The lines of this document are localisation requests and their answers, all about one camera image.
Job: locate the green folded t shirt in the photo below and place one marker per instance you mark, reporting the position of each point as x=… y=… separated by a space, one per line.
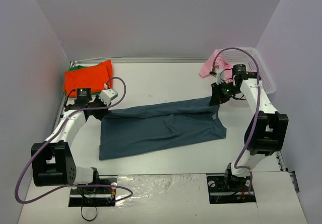
x=76 y=67

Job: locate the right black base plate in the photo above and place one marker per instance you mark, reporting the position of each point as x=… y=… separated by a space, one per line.
x=236 y=192

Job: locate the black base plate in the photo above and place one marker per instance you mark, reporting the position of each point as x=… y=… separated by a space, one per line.
x=91 y=197
x=236 y=192

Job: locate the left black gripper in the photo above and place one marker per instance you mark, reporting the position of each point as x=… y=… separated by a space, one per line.
x=101 y=109

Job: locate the orange folded t shirt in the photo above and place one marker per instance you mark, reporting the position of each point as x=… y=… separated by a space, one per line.
x=93 y=77

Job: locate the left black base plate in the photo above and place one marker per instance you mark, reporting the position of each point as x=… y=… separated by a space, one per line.
x=91 y=197

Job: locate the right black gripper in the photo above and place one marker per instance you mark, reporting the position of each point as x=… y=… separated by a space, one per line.
x=216 y=96

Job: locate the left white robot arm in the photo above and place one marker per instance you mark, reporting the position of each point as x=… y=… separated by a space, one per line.
x=53 y=163

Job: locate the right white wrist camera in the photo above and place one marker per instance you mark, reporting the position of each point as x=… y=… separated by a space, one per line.
x=221 y=75

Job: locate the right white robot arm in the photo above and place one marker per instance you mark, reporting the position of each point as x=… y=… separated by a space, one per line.
x=266 y=132

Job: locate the blue t shirt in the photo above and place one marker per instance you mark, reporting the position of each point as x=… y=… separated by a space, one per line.
x=144 y=129

